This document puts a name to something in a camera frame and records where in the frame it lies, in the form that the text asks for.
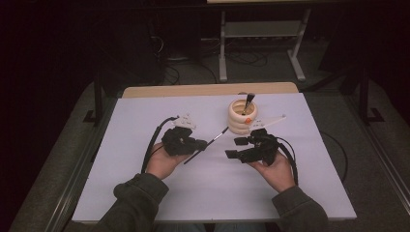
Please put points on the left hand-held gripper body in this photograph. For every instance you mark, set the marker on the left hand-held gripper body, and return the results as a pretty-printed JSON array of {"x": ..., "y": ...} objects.
[{"x": 177, "y": 141}]

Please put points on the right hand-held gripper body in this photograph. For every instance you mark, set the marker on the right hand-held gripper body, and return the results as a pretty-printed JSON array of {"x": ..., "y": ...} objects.
[{"x": 262, "y": 150}]

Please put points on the cream ringed brush holder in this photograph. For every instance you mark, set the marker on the cream ringed brush holder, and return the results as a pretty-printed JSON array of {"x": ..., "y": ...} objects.
[{"x": 238, "y": 124}]

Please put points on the thin black makeup brush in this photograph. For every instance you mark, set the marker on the thin black makeup brush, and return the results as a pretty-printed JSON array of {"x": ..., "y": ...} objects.
[{"x": 219, "y": 134}]

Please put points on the black makeup brush soft bristles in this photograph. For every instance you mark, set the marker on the black makeup brush soft bristles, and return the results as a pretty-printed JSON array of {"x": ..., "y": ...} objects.
[{"x": 249, "y": 98}]

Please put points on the person's left hand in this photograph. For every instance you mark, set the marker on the person's left hand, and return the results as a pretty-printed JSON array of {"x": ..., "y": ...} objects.
[{"x": 162, "y": 165}]

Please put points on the person's right hand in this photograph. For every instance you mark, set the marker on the person's right hand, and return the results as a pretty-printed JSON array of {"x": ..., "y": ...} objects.
[{"x": 279, "y": 176}]

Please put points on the person's right leg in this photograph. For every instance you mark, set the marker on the person's right leg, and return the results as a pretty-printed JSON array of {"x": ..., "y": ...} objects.
[{"x": 240, "y": 228}]

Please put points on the person's leg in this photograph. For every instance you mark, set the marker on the person's leg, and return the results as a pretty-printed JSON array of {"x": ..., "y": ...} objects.
[
  {"x": 187, "y": 228},
  {"x": 240, "y": 228}
]

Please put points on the person's left leg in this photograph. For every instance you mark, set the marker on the person's left leg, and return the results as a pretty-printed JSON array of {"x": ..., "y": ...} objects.
[{"x": 187, "y": 228}]

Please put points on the black metal stand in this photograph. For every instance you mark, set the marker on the black metal stand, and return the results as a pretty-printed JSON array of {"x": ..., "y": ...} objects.
[
  {"x": 365, "y": 96},
  {"x": 97, "y": 96}
]

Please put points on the metal floor rail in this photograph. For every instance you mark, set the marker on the metal floor rail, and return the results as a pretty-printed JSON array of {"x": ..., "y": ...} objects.
[
  {"x": 383, "y": 161},
  {"x": 75, "y": 183}
]

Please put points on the white metal frame desk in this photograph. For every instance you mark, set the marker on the white metal frame desk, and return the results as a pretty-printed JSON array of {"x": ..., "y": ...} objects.
[{"x": 262, "y": 29}]

